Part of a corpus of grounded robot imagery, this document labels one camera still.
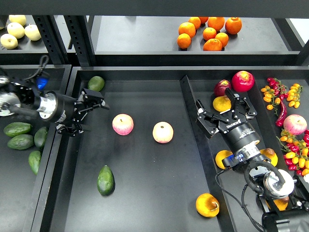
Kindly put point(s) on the yellow pear right lower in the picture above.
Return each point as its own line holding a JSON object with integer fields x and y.
{"x": 270, "y": 153}

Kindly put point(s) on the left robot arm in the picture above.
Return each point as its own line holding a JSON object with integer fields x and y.
{"x": 24, "y": 96}

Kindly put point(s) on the black metal shelf frame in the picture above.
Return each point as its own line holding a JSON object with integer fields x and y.
{"x": 143, "y": 32}

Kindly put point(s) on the pale yellow pear right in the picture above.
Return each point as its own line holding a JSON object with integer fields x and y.
{"x": 32, "y": 32}

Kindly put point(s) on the dark red apple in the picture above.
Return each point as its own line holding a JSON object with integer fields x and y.
{"x": 220, "y": 87}

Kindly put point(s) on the yellow pear left lower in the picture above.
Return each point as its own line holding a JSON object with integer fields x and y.
{"x": 220, "y": 156}

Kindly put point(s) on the pale pink apple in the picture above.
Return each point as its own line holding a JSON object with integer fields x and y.
{"x": 163, "y": 132}

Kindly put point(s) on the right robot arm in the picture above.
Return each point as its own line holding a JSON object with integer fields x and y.
{"x": 283, "y": 211}

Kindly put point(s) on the yellow pear tray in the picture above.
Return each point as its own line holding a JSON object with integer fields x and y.
{"x": 207, "y": 205}

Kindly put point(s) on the red chili pepper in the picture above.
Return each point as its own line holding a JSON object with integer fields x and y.
{"x": 282, "y": 116}

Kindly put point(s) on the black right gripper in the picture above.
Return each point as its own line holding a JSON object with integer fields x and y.
{"x": 236, "y": 134}

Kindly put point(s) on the green avocado lower left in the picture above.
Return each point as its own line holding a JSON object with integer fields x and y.
{"x": 34, "y": 160}

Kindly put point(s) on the pink apple right tray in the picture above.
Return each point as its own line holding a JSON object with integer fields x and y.
{"x": 295, "y": 124}

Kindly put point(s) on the orange front left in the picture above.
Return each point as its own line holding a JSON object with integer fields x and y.
{"x": 183, "y": 41}

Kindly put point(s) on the black centre tray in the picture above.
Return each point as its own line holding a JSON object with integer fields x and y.
{"x": 155, "y": 185}

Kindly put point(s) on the orange upper left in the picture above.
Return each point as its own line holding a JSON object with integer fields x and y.
{"x": 187, "y": 28}

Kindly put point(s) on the orange back hidden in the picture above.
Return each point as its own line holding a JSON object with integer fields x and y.
{"x": 203, "y": 20}

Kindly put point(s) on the green avocado tray corner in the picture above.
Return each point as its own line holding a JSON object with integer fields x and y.
{"x": 96, "y": 83}

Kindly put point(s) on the bright red apple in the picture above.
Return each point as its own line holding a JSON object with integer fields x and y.
{"x": 242, "y": 81}

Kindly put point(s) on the dark green avocado middle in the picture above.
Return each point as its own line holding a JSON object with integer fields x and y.
{"x": 21, "y": 142}

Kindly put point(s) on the orange back centre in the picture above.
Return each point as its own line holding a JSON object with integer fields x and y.
{"x": 216, "y": 23}

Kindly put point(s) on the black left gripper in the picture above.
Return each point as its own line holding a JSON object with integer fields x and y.
{"x": 58, "y": 108}

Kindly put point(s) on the black tray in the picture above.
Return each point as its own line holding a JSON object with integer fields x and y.
{"x": 155, "y": 185}
{"x": 17, "y": 181}

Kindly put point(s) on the orange front centre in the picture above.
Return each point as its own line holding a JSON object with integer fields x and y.
{"x": 212, "y": 45}

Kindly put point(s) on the black left tray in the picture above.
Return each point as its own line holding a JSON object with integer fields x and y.
{"x": 17, "y": 181}

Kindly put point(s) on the dark green avocado upright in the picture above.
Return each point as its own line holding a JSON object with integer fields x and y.
{"x": 40, "y": 137}

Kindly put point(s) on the orange right of centre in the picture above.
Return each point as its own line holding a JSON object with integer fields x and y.
{"x": 223, "y": 38}

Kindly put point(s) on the pale yellow pear front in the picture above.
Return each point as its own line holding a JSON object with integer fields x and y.
{"x": 8, "y": 41}

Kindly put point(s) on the orange far right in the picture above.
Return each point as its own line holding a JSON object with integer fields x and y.
{"x": 233, "y": 25}

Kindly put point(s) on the yellow pear under arm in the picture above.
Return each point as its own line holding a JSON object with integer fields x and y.
{"x": 281, "y": 204}

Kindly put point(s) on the yellow pear upper right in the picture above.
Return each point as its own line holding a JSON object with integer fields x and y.
{"x": 221, "y": 103}

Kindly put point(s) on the upper cherry tomato bunch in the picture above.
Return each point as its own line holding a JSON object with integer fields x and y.
{"x": 275, "y": 93}

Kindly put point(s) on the black tray divider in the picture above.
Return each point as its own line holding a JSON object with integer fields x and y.
{"x": 224, "y": 218}

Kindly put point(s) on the lower cherry tomato bunch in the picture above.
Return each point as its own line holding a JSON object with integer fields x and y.
{"x": 295, "y": 149}

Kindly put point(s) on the green avocado tray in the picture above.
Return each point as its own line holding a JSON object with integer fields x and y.
{"x": 105, "y": 181}

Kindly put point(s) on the cherry tomato bunch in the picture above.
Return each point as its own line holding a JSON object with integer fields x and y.
{"x": 275, "y": 93}
{"x": 295, "y": 149}

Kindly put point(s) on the pink red apple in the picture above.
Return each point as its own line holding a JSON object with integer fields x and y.
{"x": 123, "y": 124}

